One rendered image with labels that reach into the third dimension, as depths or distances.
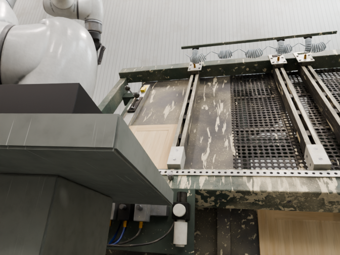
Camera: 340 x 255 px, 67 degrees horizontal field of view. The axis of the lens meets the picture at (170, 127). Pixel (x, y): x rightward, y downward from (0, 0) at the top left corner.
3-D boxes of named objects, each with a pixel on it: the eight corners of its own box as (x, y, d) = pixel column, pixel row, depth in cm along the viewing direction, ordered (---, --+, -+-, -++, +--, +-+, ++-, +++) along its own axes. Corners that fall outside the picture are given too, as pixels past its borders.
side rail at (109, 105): (56, 183, 135) (47, 167, 129) (123, 90, 224) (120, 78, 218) (66, 183, 134) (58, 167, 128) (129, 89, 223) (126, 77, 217)
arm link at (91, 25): (88, 26, 143) (88, 36, 143) (81, 19, 134) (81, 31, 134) (104, 25, 142) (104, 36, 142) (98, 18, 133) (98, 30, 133)
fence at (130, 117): (96, 175, 126) (93, 169, 124) (144, 89, 203) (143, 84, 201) (105, 175, 125) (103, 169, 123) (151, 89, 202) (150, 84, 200)
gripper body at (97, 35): (103, 35, 141) (103, 52, 142) (88, 35, 142) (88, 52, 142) (98, 30, 134) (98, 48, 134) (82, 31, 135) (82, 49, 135)
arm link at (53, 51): (90, 95, 52) (107, 14, 61) (-12, 76, 47) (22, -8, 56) (89, 126, 66) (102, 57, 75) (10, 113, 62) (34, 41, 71)
